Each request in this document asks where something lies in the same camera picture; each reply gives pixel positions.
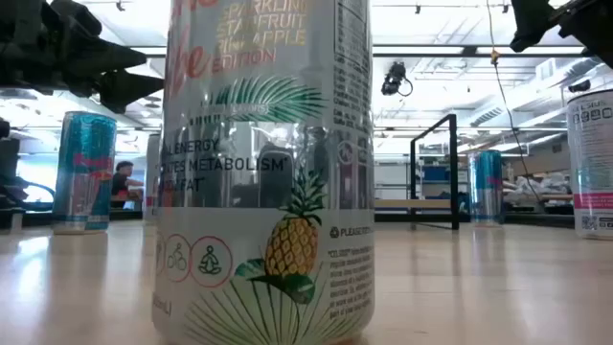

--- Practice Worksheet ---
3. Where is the blue silver Red Bull can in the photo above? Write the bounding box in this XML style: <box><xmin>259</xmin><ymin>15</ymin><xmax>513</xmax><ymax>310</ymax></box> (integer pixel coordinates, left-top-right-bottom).
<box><xmin>51</xmin><ymin>110</ymin><xmax>118</xmax><ymax>236</ymax></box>
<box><xmin>467</xmin><ymin>149</ymin><xmax>505</xmax><ymax>226</ymax></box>

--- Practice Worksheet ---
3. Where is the storage rack with blue bins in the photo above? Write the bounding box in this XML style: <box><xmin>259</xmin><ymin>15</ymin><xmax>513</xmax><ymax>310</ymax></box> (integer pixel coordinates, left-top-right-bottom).
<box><xmin>416</xmin><ymin>152</ymin><xmax>473</xmax><ymax>202</ymax></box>

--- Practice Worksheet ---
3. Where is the white pineapple Celsius can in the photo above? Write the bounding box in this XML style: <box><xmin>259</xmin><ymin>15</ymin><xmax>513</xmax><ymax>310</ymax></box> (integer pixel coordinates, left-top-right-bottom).
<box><xmin>151</xmin><ymin>0</ymin><xmax>376</xmax><ymax>345</ymax></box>

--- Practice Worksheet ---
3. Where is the person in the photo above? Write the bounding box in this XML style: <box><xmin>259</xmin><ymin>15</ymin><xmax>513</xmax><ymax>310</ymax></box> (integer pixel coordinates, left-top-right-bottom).
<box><xmin>110</xmin><ymin>160</ymin><xmax>145</xmax><ymax>211</ymax></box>

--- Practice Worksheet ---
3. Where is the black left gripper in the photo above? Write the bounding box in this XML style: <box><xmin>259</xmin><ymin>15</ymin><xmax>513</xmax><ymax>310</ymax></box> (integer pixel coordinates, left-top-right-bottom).
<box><xmin>0</xmin><ymin>0</ymin><xmax>165</xmax><ymax>115</ymax></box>

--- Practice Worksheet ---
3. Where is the hanging yellow black cable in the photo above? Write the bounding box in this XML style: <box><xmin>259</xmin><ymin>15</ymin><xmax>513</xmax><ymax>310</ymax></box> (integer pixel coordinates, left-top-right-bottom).
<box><xmin>486</xmin><ymin>0</ymin><xmax>545</xmax><ymax>205</ymax></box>

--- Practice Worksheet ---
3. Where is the white Celsius can pink band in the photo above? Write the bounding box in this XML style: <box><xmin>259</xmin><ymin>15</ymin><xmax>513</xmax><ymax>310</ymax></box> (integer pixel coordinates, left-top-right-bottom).
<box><xmin>566</xmin><ymin>89</ymin><xmax>613</xmax><ymax>241</ymax></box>

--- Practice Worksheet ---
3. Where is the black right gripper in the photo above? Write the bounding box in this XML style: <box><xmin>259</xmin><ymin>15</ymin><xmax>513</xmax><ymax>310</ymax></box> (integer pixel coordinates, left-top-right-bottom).
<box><xmin>510</xmin><ymin>0</ymin><xmax>613</xmax><ymax>68</ymax></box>

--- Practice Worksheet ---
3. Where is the wooden shelf black metal frame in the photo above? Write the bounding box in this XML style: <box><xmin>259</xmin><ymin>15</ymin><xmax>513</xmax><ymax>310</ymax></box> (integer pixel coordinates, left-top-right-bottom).
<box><xmin>373</xmin><ymin>113</ymin><xmax>461</xmax><ymax>231</ymax></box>

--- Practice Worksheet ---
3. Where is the black overhead camera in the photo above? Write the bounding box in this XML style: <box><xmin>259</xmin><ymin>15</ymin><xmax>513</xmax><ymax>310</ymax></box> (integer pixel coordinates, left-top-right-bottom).
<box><xmin>380</xmin><ymin>60</ymin><xmax>414</xmax><ymax>98</ymax></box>

